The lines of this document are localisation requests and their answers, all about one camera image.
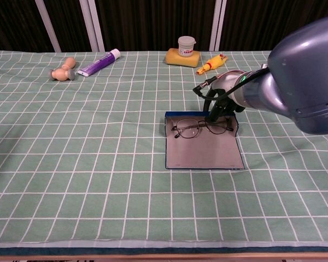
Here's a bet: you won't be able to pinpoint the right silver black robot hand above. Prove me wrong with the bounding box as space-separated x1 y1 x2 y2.
203 70 248 123

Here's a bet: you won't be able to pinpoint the thin-framed eyeglasses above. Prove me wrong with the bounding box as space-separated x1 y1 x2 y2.
170 117 235 140

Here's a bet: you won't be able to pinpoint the blue glasses case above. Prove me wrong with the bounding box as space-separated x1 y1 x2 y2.
163 110 245 171

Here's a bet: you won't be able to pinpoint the yellow rubber chicken toy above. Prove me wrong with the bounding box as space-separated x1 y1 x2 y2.
195 53 230 76

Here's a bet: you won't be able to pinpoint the white plastic cup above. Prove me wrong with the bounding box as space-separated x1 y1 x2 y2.
177 35 197 57

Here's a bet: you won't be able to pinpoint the yellow sponge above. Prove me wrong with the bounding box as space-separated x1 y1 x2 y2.
165 47 202 68

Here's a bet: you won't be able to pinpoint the dark pleated curtain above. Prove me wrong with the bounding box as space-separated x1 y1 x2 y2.
0 0 328 53

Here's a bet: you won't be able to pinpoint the purple white toothpaste tube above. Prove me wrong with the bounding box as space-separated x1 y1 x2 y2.
77 49 122 78

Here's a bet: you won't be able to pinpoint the green white grid tablecloth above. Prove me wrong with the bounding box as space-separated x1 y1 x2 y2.
0 48 328 248

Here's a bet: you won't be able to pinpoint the wooden toy hammer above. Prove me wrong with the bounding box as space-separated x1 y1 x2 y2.
49 57 77 82

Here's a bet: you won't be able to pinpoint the dark blue under cloth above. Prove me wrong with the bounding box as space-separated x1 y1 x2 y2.
0 246 328 257

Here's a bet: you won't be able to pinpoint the white frame post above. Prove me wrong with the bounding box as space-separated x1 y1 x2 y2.
208 0 228 52
34 0 62 53
79 0 106 53

